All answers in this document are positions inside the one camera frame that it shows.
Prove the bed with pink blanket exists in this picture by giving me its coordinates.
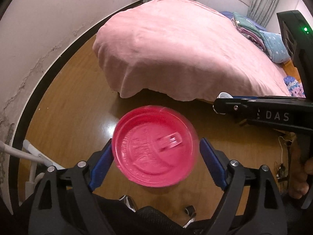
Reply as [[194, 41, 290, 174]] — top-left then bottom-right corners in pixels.
[[94, 0, 302, 102]]

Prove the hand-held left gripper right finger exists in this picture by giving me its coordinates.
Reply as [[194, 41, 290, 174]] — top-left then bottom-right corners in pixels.
[[199, 138, 288, 235]]

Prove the small white plastic cup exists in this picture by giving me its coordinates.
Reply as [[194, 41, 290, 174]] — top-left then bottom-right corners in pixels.
[[213, 92, 232, 115]]

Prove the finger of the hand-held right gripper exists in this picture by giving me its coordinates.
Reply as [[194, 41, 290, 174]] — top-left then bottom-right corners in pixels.
[[213, 97, 260, 126], [231, 95, 306, 100]]

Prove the red plastic lid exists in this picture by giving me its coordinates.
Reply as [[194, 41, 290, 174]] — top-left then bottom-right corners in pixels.
[[112, 106, 198, 188]]

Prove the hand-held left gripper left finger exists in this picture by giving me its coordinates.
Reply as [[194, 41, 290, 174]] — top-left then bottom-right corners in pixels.
[[28, 139, 115, 235]]

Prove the blue dotted pillow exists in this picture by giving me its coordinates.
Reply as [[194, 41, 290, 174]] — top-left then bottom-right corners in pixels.
[[259, 30, 290, 63]]

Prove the purple printed cloth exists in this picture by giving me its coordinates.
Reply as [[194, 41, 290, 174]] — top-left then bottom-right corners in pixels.
[[284, 75, 306, 97]]

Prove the white metal rack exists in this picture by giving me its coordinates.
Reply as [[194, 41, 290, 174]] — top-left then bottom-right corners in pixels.
[[0, 139, 65, 196]]

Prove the white cable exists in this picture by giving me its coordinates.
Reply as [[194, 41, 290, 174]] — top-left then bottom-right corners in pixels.
[[278, 136, 292, 174]]

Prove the chrome chair base with caster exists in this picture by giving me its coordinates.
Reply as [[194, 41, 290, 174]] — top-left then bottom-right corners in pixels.
[[120, 194, 196, 228]]

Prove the person's right hand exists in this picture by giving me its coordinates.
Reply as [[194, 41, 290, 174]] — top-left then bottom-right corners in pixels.
[[289, 139, 313, 199]]

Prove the stack of folded clothes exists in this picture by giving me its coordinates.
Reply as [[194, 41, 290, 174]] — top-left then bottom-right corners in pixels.
[[231, 12, 267, 52]]

